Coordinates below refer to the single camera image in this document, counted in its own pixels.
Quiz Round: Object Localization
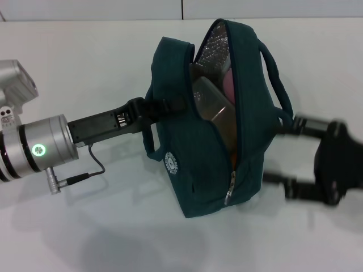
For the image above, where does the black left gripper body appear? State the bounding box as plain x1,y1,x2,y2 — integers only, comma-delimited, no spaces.
67,99,140,148

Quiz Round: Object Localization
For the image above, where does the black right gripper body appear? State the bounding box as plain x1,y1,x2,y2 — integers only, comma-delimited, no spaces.
313,120,363,206

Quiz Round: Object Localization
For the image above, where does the clear plastic food container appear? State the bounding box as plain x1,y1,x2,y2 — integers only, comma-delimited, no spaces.
189,63,237,151

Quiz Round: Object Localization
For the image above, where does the dark teal insulated lunch bag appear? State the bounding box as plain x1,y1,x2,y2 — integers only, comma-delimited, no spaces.
142,18,293,219

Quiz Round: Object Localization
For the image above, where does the pink peach toy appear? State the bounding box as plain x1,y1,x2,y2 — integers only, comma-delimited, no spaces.
222,70,235,104

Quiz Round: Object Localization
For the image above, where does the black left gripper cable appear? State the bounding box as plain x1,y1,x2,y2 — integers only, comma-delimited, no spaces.
47,143,107,196

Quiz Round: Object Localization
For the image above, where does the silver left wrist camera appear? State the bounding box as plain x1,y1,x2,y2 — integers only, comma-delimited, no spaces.
0,59,39,114

